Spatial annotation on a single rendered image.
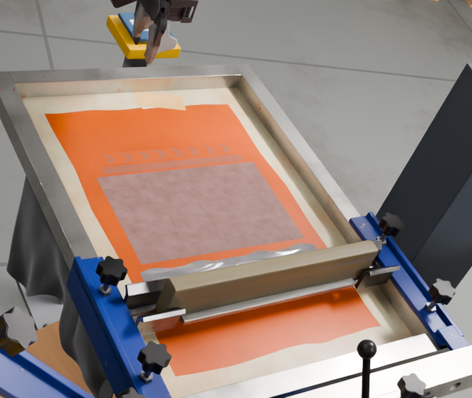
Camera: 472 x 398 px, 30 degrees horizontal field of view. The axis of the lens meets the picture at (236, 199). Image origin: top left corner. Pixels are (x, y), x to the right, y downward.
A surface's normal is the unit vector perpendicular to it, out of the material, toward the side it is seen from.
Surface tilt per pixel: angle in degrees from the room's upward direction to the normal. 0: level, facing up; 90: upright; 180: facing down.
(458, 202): 90
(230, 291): 90
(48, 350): 0
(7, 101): 0
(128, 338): 0
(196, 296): 90
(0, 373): 32
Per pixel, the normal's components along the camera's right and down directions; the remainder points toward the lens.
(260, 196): 0.32, -0.70
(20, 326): 0.77, -0.46
